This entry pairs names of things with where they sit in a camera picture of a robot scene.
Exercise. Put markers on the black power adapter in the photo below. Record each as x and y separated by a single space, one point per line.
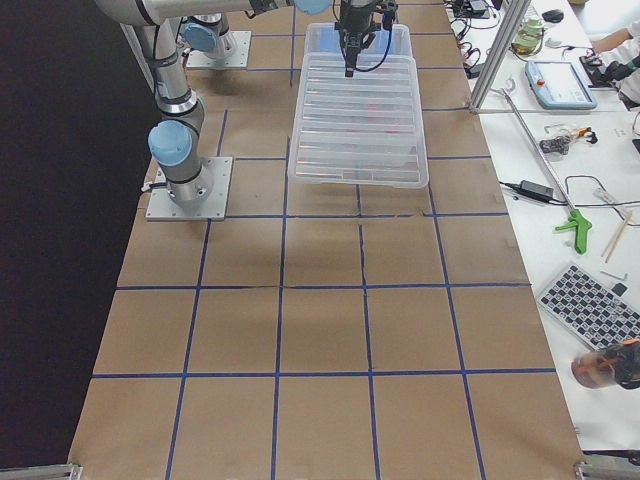
531 190

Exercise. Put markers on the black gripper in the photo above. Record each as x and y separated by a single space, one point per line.
356 19

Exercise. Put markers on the green handled reacher grabber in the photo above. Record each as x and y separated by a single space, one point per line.
577 221

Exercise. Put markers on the checkered calibration board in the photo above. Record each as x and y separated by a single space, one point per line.
590 311

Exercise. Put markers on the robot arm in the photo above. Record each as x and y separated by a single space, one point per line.
218 24
173 143

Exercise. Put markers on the teach pendant tablet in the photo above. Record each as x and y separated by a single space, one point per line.
557 85

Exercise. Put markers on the clear plastic box lid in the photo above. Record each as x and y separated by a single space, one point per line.
366 129

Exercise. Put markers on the aluminium frame post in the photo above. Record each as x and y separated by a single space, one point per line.
507 30

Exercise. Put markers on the wooden chopsticks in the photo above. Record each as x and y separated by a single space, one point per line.
615 239

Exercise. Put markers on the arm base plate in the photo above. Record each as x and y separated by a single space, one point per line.
203 198
209 51

